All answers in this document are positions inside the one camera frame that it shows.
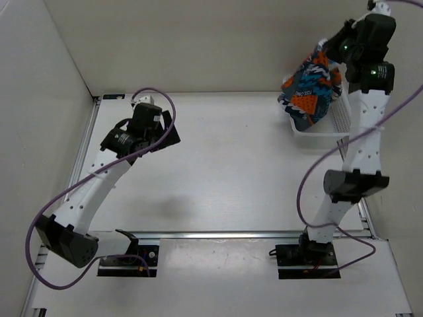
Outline colourful patterned shorts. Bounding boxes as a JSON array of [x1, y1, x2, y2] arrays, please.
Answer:
[[278, 38, 343, 132]]

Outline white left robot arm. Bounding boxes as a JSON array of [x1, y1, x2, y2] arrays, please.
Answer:
[[35, 96, 180, 268]]

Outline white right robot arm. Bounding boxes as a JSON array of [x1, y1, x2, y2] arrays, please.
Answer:
[[297, 13, 396, 264]]

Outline blue label sticker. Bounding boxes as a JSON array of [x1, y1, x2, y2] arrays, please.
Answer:
[[102, 94, 126, 100]]

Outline white perforated plastic basket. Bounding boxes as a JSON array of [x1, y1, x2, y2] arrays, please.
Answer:
[[282, 80, 351, 152]]

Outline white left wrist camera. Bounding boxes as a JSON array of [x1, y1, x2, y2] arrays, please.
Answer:
[[131, 94, 155, 107]]

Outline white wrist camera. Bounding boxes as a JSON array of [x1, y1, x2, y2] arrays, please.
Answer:
[[367, 0, 391, 16], [131, 94, 155, 107]]

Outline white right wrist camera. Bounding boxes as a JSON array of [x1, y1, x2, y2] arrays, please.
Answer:
[[367, 0, 391, 16]]

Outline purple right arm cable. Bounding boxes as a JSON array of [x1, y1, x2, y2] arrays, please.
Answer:
[[295, 0, 423, 275]]

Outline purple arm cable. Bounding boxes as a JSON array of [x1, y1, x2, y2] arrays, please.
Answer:
[[24, 87, 177, 289], [295, 0, 423, 275]]

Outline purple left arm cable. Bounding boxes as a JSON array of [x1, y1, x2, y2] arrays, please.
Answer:
[[24, 87, 177, 289]]

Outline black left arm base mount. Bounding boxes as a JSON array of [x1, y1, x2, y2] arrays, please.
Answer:
[[97, 240, 160, 278]]

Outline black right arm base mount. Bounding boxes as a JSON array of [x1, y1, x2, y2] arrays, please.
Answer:
[[268, 244, 341, 280]]

